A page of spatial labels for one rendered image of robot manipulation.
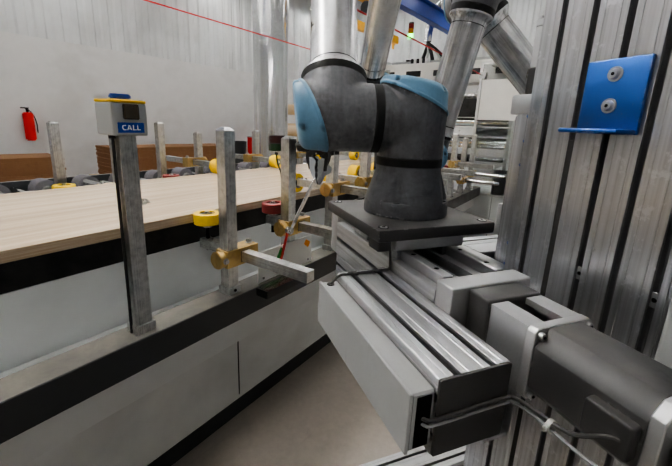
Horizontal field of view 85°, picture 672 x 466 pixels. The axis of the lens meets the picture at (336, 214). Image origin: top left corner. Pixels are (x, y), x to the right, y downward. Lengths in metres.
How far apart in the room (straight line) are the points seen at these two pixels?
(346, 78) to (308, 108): 0.08
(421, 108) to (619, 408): 0.44
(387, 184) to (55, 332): 0.89
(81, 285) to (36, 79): 7.30
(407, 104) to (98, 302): 0.93
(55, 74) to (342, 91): 7.91
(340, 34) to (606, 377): 0.58
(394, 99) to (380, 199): 0.16
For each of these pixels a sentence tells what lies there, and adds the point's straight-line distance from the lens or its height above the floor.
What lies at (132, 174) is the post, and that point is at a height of 1.07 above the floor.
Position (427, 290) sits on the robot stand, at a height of 0.97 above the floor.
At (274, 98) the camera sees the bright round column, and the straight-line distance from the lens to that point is 5.32.
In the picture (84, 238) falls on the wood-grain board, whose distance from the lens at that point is 1.10.
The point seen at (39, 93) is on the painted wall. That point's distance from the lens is 8.31.
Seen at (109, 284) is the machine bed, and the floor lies 0.75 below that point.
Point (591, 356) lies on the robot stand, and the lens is 0.44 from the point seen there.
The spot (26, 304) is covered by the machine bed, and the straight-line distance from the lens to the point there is 1.12.
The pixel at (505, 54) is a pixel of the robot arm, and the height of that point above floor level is 1.37.
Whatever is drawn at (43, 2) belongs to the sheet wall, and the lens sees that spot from 8.58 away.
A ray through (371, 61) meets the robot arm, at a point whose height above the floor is 1.35.
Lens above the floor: 1.19
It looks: 14 degrees down
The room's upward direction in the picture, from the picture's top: 2 degrees clockwise
